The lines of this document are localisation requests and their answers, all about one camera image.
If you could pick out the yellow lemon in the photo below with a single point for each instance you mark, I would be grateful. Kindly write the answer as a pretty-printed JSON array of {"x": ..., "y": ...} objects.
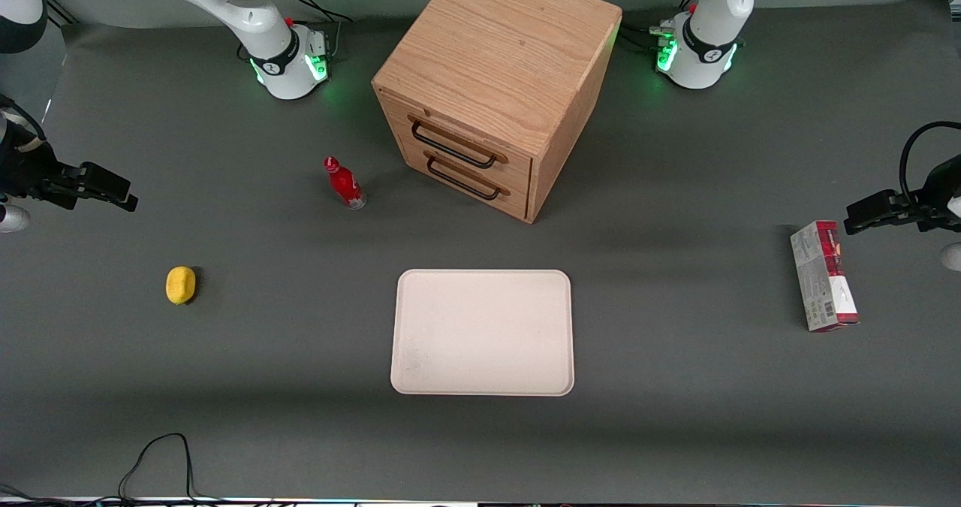
[{"x": 180, "y": 285}]

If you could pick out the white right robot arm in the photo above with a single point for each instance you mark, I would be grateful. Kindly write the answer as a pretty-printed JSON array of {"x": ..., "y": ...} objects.
[{"x": 248, "y": 11}]

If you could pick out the beige rectangular tray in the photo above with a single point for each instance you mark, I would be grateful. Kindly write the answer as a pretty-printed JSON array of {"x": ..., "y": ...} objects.
[{"x": 480, "y": 334}]

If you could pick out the red coke bottle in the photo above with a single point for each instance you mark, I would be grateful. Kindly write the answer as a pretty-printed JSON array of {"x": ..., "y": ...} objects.
[{"x": 344, "y": 184}]

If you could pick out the wooden drawer cabinet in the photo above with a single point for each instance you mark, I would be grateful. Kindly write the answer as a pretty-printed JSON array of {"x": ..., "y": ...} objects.
[{"x": 495, "y": 49}]

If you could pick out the grey and red carton box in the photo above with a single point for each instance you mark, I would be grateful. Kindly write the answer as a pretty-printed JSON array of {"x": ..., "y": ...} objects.
[{"x": 822, "y": 282}]

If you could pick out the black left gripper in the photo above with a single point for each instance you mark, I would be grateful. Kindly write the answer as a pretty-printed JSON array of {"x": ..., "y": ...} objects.
[{"x": 935, "y": 194}]

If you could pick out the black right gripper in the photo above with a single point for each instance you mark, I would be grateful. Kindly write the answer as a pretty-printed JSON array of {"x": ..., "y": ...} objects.
[{"x": 24, "y": 170}]

